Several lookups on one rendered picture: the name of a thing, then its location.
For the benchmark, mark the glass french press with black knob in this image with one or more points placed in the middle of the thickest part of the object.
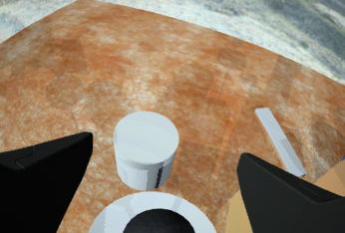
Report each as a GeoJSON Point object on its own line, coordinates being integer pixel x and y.
{"type": "Point", "coordinates": [151, 212]}

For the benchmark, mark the tan cube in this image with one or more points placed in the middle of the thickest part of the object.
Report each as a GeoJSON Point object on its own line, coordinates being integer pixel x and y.
{"type": "Point", "coordinates": [334, 179]}
{"type": "Point", "coordinates": [237, 218]}

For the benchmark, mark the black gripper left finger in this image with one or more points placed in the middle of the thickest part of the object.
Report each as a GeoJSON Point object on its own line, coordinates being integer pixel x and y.
{"type": "Point", "coordinates": [37, 183]}

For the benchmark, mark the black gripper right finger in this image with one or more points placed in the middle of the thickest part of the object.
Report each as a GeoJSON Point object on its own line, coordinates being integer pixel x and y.
{"type": "Point", "coordinates": [279, 202]}

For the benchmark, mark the grey cylinder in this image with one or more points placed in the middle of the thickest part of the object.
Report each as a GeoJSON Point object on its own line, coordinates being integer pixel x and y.
{"type": "Point", "coordinates": [145, 144]}

